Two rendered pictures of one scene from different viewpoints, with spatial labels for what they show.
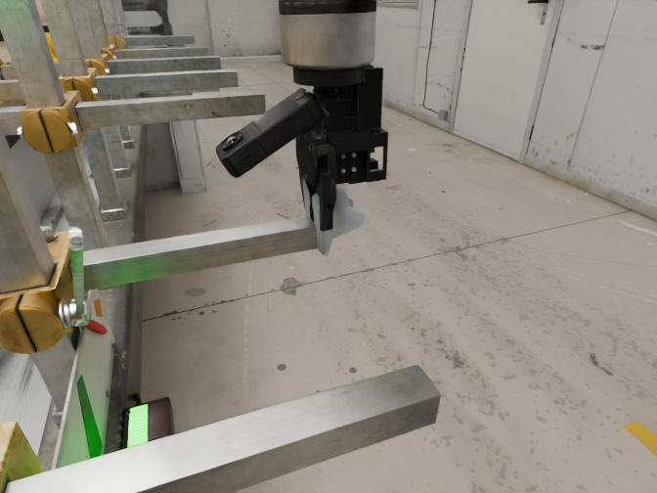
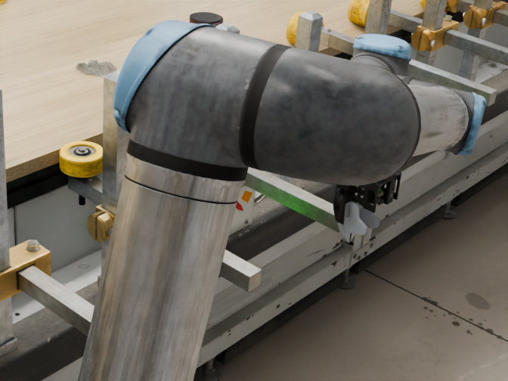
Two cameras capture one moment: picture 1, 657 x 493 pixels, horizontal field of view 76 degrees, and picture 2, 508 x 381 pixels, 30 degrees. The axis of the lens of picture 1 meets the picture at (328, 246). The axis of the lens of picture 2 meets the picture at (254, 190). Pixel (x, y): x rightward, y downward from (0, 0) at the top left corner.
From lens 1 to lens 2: 135 cm
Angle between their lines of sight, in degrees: 49
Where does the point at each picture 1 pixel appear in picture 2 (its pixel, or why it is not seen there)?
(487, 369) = not seen: outside the picture
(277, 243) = (318, 214)
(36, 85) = not seen: hidden behind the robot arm
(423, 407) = (243, 277)
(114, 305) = (274, 209)
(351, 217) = (358, 225)
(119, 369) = (237, 234)
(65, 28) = (375, 22)
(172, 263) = (270, 191)
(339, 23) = not seen: hidden behind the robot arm
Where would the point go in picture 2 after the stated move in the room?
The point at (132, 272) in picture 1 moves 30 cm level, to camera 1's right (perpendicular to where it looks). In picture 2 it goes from (254, 184) to (344, 269)
